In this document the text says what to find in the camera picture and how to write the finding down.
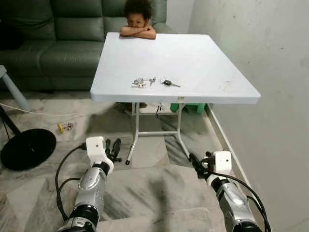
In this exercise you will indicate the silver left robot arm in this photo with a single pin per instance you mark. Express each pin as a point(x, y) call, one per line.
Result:
point(91, 186)

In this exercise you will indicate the white folding table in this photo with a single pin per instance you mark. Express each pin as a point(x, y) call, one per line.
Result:
point(178, 58)

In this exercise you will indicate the black round stand base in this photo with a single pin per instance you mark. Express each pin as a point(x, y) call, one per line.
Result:
point(26, 150)

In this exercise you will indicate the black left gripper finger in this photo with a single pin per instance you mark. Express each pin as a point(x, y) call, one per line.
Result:
point(108, 145)
point(117, 144)

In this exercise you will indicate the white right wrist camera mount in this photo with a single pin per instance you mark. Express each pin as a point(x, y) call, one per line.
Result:
point(223, 160)

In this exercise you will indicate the curly-haired child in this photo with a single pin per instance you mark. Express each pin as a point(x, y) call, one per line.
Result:
point(137, 21)

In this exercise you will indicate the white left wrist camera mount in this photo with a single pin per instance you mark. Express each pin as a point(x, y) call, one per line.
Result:
point(95, 145)

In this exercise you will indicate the grey slanted pole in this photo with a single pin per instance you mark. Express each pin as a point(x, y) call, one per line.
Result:
point(12, 89)

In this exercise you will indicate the dark green leather sofa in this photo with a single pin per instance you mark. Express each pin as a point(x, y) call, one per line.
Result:
point(63, 53)

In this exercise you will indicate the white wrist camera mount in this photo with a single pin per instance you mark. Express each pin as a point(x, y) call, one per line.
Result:
point(223, 160)
point(95, 145)

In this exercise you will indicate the small yellow toy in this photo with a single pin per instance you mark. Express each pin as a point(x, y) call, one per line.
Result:
point(62, 127)

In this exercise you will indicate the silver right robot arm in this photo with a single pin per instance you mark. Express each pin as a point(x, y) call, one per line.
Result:
point(234, 203)

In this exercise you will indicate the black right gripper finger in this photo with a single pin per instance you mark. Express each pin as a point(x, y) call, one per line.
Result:
point(200, 173)
point(194, 159)

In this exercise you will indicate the green plastic box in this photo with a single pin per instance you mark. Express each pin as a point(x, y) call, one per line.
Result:
point(190, 108)

